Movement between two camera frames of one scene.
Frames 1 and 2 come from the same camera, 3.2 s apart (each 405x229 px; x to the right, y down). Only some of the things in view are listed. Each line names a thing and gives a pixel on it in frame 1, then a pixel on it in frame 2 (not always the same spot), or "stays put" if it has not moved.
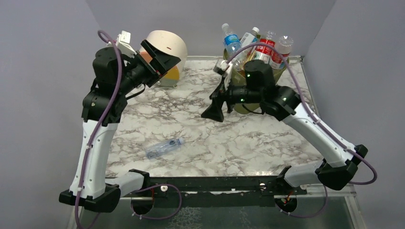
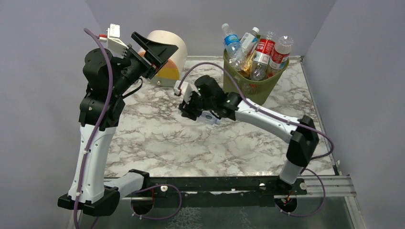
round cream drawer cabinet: (173, 44) stays put
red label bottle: (284, 46) stays put
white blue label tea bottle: (247, 39) stays put
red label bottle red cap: (263, 53) stays put
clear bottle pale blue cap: (164, 147) to (207, 118)
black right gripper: (225, 97) to (187, 107)
